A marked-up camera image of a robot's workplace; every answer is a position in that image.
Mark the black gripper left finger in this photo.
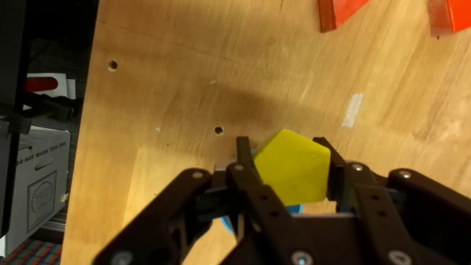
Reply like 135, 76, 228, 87
92, 137, 315, 265

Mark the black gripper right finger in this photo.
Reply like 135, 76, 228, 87
312, 151, 471, 265

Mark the orange block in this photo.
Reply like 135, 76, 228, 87
318, 0, 369, 32
427, 0, 471, 35

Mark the right orange block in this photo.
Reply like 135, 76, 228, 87
427, 0, 471, 35

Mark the left orange block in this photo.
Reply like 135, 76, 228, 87
318, 0, 369, 32

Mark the blue plastic cup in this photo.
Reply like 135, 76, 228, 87
221, 204, 303, 234

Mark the yellow pentagon block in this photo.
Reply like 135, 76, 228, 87
254, 129, 331, 206

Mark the white cardboard box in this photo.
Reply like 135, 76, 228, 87
0, 126, 70, 256

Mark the red white object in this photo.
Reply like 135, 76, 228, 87
25, 72, 76, 98

